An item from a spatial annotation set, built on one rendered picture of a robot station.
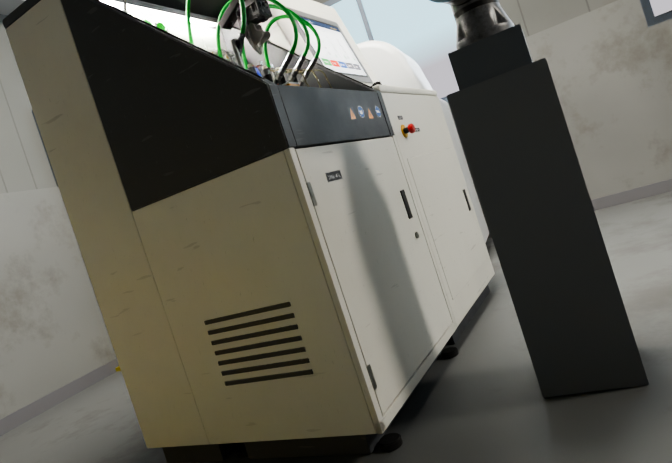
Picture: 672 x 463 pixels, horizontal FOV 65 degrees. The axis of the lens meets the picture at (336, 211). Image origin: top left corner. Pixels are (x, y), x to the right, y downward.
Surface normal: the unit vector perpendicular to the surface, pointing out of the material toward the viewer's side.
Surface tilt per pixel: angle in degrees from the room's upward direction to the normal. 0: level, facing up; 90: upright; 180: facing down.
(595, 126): 90
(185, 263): 90
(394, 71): 90
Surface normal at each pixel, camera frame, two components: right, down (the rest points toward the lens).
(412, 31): -0.38, 0.15
